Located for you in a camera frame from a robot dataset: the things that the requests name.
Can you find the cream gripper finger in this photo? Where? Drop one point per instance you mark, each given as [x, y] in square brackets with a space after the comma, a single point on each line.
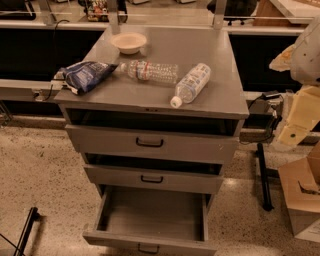
[283, 61]
[303, 116]

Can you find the blue label plastic bottle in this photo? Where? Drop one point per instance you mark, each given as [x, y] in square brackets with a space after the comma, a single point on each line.
[191, 85]

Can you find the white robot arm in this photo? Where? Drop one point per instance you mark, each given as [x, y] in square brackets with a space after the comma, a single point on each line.
[302, 59]

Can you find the grey top drawer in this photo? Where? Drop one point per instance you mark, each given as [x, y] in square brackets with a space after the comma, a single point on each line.
[152, 144]

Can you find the grey drawer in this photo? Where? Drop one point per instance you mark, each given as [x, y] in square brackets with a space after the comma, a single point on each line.
[153, 179]
[152, 144]
[153, 222]

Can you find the grey metal drawer cabinet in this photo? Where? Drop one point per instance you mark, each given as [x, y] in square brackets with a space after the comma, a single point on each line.
[125, 103]

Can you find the grey middle drawer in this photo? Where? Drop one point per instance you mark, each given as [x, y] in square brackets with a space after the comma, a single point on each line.
[153, 179]

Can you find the clear plastic water bottle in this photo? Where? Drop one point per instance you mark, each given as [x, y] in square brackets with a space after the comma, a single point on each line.
[149, 71]

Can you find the grey bottom drawer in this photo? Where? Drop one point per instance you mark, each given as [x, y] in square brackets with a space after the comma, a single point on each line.
[153, 222]

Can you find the brown cardboard box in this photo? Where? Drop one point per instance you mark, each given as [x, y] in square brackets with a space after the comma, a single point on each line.
[300, 182]

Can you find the black stand pole right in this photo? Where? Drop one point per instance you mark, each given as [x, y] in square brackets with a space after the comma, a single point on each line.
[265, 173]

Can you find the black stand pole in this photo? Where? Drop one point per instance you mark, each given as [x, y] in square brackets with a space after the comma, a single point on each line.
[33, 216]
[265, 173]

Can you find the black office chair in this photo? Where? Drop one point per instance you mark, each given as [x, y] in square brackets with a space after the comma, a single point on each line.
[234, 10]

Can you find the white paper bowl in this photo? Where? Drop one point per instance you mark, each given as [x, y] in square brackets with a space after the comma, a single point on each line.
[128, 42]

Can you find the colourful snack items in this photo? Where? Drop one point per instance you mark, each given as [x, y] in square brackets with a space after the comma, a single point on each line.
[97, 10]

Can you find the blue chip bag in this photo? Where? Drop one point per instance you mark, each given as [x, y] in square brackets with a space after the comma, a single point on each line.
[84, 76]

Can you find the black stand pole left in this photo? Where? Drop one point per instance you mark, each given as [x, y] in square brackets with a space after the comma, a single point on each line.
[33, 216]

